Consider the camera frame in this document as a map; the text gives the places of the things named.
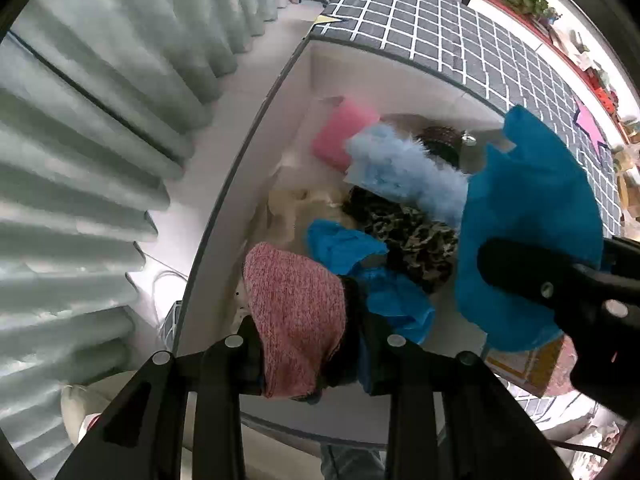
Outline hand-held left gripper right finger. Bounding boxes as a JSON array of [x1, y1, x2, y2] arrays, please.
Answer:
[[366, 334, 572, 480]]

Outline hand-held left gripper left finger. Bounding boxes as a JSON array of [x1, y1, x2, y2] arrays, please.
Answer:
[[54, 316, 265, 480]]

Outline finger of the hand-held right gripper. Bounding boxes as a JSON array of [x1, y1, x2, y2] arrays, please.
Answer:
[[602, 237, 640, 275], [477, 237, 640, 322]]

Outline pink knit sock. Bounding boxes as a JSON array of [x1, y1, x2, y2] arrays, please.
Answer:
[[243, 241, 368, 403]]

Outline blue cloth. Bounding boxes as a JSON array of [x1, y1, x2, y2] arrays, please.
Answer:
[[305, 219, 437, 345], [454, 105, 607, 352]]

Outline leopard print scrunchie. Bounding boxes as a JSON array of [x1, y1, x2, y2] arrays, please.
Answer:
[[342, 187, 460, 295]]

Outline white cardboard box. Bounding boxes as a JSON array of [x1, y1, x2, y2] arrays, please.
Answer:
[[172, 37, 507, 447]]

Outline dark brown knit sock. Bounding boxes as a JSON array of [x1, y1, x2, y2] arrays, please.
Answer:
[[416, 127, 462, 167]]

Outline light blue fluffy scrunchie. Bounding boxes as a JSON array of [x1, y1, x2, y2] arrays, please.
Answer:
[[344, 124, 472, 227]]

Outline pink sponge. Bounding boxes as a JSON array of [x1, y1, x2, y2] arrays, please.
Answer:
[[310, 97, 382, 172]]

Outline red patterned box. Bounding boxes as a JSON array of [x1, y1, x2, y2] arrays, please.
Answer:
[[484, 334, 582, 397]]

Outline grey checkered star blanket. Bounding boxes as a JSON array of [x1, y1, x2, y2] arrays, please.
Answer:
[[159, 0, 627, 426]]

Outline pale green curtain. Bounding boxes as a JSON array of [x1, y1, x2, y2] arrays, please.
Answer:
[[0, 0, 301, 471]]

